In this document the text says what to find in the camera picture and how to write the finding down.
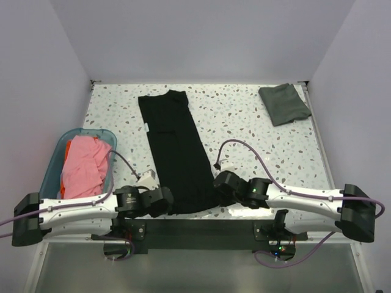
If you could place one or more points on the orange garment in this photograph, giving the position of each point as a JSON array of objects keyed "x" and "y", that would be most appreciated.
[{"x": 62, "y": 187}]

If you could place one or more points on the aluminium frame rail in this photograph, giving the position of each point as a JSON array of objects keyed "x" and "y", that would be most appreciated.
[{"x": 333, "y": 238}]

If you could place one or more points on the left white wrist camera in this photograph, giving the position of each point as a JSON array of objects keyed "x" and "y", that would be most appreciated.
[{"x": 148, "y": 180}]

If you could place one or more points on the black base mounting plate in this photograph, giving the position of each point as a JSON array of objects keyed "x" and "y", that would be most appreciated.
[{"x": 209, "y": 234}]

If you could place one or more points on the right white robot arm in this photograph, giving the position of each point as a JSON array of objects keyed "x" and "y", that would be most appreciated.
[{"x": 349, "y": 211}]

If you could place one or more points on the folded grey t shirt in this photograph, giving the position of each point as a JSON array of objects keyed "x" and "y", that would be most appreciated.
[{"x": 283, "y": 104}]

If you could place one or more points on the teal plastic laundry basket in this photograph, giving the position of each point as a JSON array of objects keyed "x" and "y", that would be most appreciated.
[{"x": 50, "y": 187}]

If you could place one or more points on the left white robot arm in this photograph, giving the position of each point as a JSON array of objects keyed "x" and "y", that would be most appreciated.
[{"x": 36, "y": 219}]

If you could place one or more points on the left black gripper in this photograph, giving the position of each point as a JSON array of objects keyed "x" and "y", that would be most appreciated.
[{"x": 159, "y": 211}]

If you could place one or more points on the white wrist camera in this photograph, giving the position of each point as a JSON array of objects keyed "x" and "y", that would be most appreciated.
[
  {"x": 226, "y": 165},
  {"x": 148, "y": 180}
]

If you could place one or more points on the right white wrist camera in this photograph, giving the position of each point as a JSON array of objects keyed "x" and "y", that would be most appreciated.
[{"x": 226, "y": 165}]

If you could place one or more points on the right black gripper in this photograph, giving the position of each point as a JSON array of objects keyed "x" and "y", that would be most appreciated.
[{"x": 222, "y": 201}]

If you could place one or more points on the pink t shirt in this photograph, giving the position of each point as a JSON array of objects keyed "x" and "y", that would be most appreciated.
[{"x": 86, "y": 167}]

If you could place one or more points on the black t shirt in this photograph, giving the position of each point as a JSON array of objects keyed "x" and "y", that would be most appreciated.
[{"x": 178, "y": 153}]

